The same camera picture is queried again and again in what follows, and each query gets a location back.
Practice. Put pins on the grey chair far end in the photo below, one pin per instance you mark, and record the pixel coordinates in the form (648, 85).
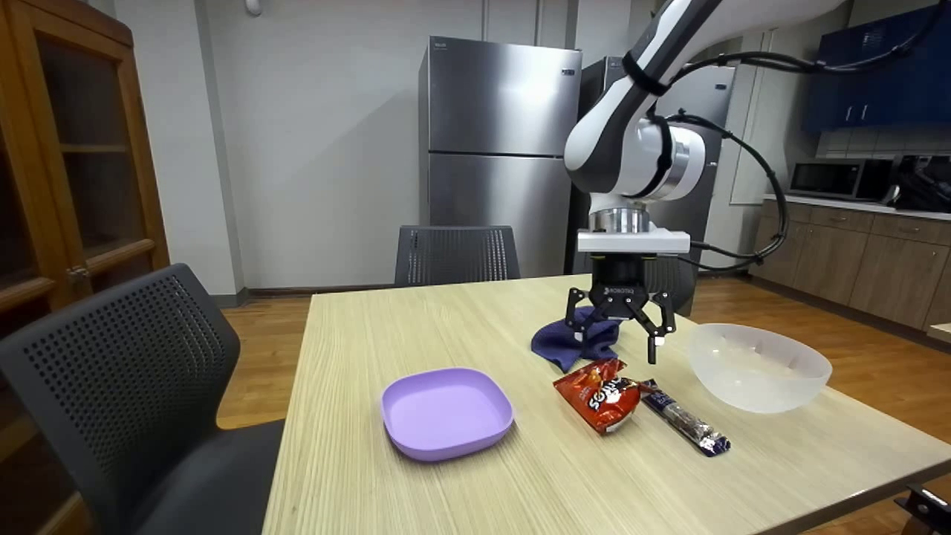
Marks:
(456, 254)

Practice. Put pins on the blue upper wall cabinets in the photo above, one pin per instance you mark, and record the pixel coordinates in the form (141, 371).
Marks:
(906, 89)

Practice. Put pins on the purple plastic plate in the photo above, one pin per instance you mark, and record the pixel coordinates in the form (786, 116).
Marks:
(444, 413)

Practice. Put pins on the dark blue cloth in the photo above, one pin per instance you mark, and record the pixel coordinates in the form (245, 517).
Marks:
(556, 345)

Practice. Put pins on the black microwave oven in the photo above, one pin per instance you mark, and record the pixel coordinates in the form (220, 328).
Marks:
(841, 178)

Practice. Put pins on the grey chair left side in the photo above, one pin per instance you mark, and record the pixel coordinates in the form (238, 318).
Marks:
(125, 391)

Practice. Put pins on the orange Doritos chip packet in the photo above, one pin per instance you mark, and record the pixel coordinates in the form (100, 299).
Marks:
(600, 394)

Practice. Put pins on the wooden kitchen counter cabinets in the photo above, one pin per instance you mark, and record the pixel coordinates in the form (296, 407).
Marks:
(865, 256)

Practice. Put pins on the wooden glass door cabinet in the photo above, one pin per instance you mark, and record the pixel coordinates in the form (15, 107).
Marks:
(77, 196)

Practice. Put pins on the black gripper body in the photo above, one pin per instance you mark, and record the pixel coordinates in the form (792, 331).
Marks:
(618, 285)

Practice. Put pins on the dark blue nut bar packet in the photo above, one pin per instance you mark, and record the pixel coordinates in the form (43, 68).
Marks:
(709, 441)

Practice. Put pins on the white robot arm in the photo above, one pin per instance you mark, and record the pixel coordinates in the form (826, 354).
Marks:
(629, 153)

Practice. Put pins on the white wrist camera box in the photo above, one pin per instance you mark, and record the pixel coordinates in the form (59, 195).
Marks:
(658, 242)

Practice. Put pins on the translucent white plastic bowl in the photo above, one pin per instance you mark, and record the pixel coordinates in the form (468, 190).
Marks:
(755, 368)

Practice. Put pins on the left stainless steel refrigerator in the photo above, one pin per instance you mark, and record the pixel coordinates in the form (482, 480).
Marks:
(493, 123)

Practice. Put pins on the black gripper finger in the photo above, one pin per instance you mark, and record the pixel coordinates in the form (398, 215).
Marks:
(578, 316)
(661, 328)

